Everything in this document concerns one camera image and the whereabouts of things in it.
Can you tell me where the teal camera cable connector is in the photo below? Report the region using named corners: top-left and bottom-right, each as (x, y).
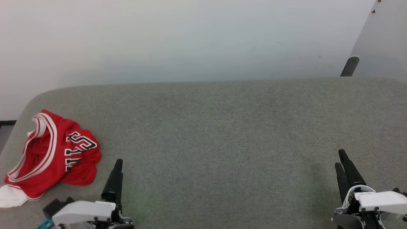
top-left (36, 219), bottom-right (55, 229)

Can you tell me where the white wall panel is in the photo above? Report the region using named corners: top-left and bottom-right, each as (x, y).
top-left (349, 0), bottom-right (407, 84)

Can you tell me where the grey metal wall bracket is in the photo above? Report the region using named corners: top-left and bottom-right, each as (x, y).
top-left (340, 56), bottom-right (360, 77)

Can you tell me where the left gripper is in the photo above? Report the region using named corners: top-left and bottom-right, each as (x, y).
top-left (92, 159), bottom-right (135, 229)

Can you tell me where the grey fabric sofa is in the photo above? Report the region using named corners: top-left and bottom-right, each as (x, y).
top-left (0, 77), bottom-right (407, 229)

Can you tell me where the red Bulls jersey shirt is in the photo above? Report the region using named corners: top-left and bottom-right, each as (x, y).
top-left (0, 109), bottom-right (102, 208)

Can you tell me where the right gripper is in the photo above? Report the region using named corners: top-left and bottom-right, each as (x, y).
top-left (332, 149), bottom-right (385, 229)

